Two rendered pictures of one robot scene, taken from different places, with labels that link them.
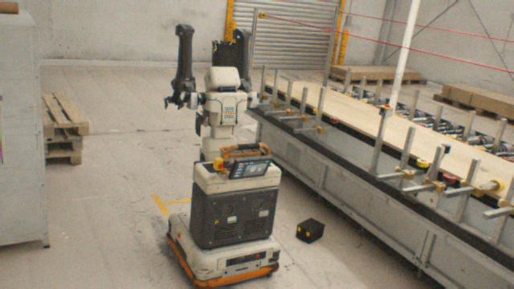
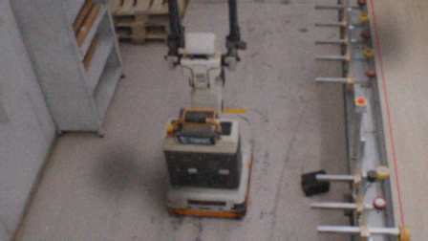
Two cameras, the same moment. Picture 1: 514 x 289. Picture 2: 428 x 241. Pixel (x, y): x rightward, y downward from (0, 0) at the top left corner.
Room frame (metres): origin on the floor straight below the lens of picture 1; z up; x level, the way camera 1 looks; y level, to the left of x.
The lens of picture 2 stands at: (0.51, -2.03, 3.70)
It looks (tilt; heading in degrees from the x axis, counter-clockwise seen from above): 43 degrees down; 43
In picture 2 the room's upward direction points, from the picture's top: 7 degrees counter-clockwise
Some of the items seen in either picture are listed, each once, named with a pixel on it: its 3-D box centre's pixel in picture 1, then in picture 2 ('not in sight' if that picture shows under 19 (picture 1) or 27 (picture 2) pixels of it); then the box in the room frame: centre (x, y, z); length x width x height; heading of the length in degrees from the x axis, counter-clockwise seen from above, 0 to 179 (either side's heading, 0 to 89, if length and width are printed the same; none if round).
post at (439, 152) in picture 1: (431, 179); (360, 199); (2.65, -1.16, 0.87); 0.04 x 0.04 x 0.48; 32
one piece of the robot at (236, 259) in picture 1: (246, 258); (206, 202); (2.46, -0.02, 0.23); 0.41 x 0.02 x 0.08; 121
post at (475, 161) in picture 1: (466, 194); (363, 230); (2.44, -1.30, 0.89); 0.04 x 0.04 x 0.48; 32
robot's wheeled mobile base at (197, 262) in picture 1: (222, 241); (210, 175); (2.73, 0.17, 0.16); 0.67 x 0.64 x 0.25; 31
